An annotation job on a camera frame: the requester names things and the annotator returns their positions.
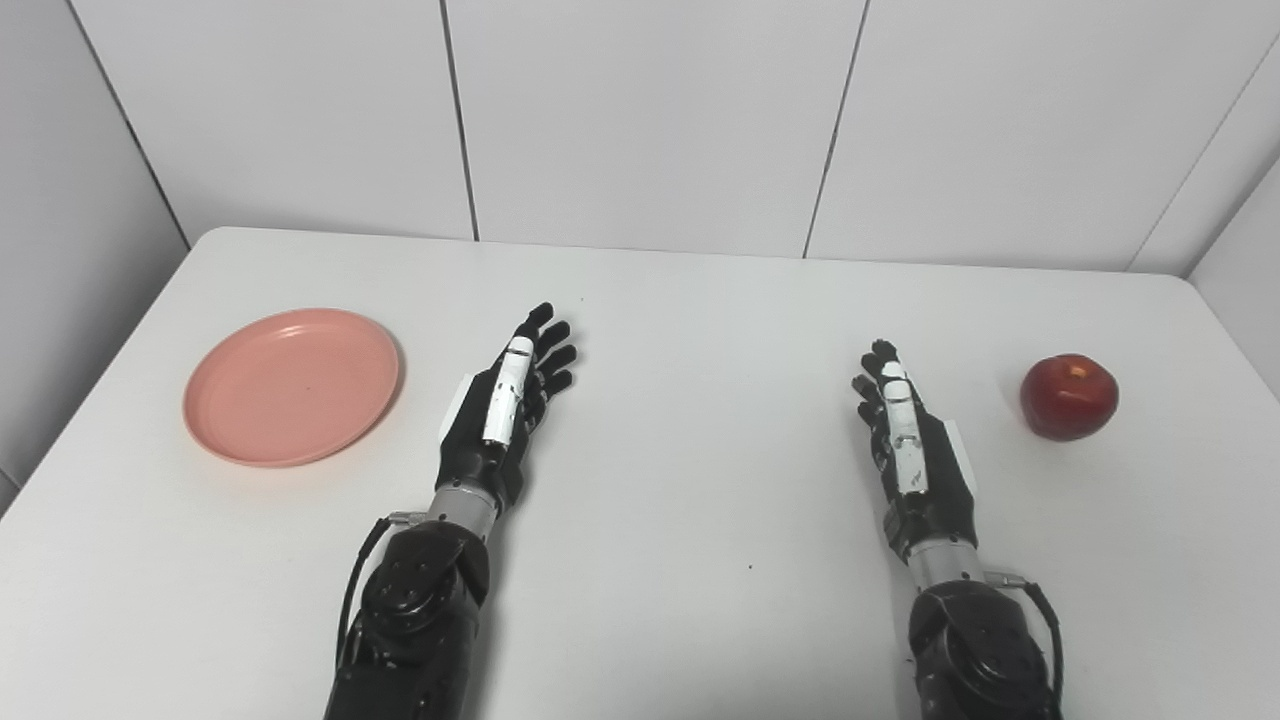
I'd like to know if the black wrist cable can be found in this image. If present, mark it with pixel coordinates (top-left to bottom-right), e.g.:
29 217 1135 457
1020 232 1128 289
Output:
985 570 1067 701
335 512 426 673

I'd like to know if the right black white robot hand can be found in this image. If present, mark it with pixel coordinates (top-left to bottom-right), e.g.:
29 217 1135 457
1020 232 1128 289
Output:
852 339 979 561

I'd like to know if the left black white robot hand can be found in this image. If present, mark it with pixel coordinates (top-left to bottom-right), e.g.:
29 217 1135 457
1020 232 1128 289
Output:
437 303 578 506

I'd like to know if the red apple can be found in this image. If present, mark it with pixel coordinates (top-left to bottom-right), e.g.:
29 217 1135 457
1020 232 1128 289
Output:
1020 353 1120 442

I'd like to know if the pink round plate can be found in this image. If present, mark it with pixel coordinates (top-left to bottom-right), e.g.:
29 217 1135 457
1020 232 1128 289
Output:
182 308 401 469

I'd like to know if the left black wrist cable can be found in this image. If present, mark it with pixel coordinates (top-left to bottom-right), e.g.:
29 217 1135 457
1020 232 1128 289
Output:
335 512 426 673

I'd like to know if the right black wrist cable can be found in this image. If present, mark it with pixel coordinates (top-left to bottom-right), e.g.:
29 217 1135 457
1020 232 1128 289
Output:
985 570 1067 701

